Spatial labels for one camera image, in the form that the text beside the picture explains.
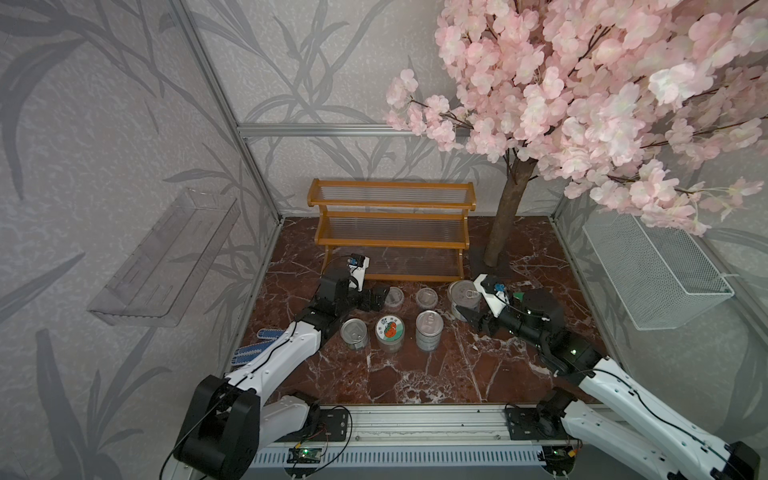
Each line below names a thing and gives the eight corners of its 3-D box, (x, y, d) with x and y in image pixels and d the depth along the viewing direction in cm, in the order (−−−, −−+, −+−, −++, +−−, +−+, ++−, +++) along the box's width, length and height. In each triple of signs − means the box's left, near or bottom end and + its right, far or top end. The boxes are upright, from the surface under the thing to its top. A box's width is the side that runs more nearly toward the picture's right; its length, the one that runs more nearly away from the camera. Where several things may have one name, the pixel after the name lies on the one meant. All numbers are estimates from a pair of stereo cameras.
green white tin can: (415, 351, 88) (417, 335, 78) (415, 327, 93) (416, 309, 83) (440, 351, 88) (444, 335, 78) (438, 327, 93) (442, 309, 83)
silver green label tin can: (342, 350, 88) (338, 342, 83) (345, 327, 92) (342, 318, 87) (367, 350, 88) (364, 342, 83) (368, 327, 92) (366, 318, 87)
